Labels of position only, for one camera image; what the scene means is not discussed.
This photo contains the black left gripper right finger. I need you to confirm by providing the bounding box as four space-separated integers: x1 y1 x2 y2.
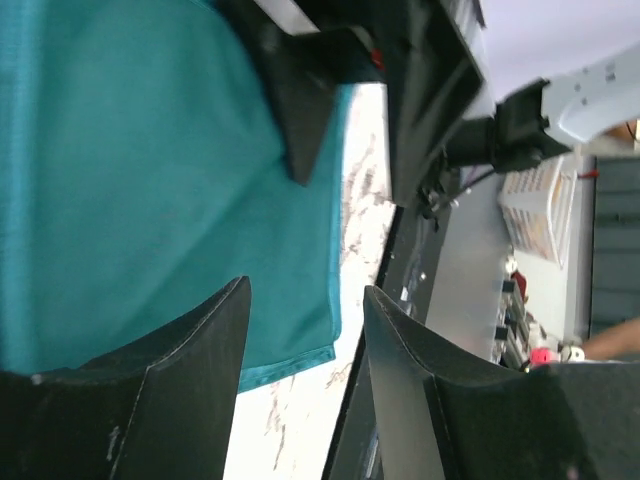
363 286 639 480

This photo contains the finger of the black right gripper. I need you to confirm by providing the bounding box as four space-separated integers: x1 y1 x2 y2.
249 19 348 186
384 1 483 205

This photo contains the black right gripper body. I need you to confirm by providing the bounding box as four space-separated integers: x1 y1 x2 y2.
219 1 450 85

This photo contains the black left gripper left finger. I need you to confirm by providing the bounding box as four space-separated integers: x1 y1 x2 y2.
1 277 251 479

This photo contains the teal cloth napkin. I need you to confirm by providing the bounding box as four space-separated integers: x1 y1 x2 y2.
1 1 353 391

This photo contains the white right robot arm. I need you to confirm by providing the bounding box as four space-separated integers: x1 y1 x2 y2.
219 1 639 211

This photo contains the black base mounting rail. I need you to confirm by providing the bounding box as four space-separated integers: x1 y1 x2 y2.
319 199 456 480

